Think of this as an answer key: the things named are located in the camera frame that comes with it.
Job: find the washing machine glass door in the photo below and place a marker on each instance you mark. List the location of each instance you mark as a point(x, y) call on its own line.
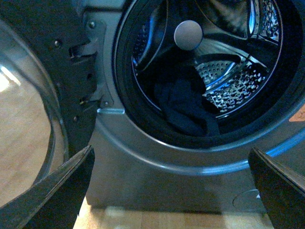
point(47, 83)

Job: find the grey front-load washing machine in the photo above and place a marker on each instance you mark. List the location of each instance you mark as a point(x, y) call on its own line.
point(251, 57)

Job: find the orange warning sticker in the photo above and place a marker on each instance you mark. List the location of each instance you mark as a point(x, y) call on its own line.
point(299, 116)

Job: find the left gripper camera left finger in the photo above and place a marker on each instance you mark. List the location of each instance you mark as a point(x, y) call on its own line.
point(55, 201)

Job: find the dark navy clothing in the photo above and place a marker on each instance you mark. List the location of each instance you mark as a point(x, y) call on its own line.
point(179, 93)

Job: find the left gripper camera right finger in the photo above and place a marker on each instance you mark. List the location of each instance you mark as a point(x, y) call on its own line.
point(281, 190)

